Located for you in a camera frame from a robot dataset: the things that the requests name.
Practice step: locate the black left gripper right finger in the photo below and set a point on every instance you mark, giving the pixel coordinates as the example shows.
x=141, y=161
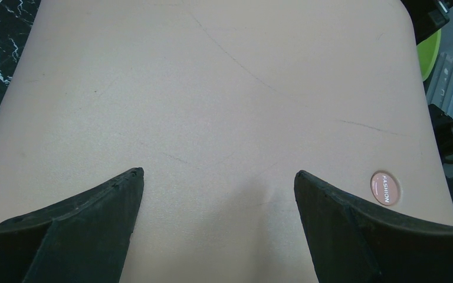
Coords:
x=353, y=240

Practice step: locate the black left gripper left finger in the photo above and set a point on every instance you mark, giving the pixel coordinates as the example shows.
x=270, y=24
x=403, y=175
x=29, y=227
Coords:
x=84, y=238

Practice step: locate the pink hard-shell suitcase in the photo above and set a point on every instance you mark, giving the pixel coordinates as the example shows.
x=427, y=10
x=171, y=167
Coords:
x=221, y=103

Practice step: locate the green plastic tray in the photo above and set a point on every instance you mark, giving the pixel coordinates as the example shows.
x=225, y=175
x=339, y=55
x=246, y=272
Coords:
x=427, y=53

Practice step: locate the aluminium frame rail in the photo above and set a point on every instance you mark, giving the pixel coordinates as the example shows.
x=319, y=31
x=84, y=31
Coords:
x=439, y=90

